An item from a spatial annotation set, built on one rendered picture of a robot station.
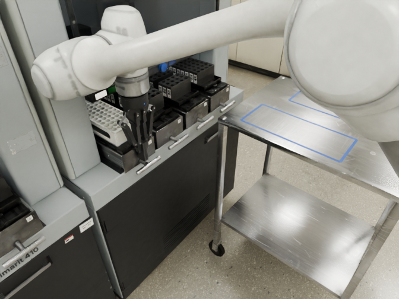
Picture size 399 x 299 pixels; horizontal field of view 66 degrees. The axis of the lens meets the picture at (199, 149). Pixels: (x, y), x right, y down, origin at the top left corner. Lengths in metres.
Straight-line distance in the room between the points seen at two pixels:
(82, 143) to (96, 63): 0.39
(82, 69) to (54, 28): 0.21
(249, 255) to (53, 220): 1.04
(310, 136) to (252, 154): 1.23
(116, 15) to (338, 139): 0.73
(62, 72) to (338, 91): 0.51
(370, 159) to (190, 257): 1.00
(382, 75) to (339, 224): 1.31
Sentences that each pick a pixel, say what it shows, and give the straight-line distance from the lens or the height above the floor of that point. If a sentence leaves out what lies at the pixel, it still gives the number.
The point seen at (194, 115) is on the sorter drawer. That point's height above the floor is 0.77.
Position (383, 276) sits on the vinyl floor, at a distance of 1.82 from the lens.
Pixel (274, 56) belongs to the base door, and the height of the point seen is 0.24.
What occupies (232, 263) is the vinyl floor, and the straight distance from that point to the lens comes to 1.63.
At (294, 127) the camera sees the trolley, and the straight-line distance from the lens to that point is 1.06.
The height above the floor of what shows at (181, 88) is 0.85.
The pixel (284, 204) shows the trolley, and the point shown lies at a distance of 1.53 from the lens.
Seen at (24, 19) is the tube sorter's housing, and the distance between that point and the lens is 0.80.
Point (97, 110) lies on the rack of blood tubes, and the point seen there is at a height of 0.86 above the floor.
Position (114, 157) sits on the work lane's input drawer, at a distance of 0.98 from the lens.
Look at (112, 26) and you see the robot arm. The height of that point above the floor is 1.18.
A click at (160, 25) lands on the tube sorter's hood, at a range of 1.03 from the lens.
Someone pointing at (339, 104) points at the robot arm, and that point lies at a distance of 0.28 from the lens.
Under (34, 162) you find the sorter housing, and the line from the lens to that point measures 0.91.
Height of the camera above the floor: 1.39
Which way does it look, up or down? 38 degrees down
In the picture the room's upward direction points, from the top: straight up
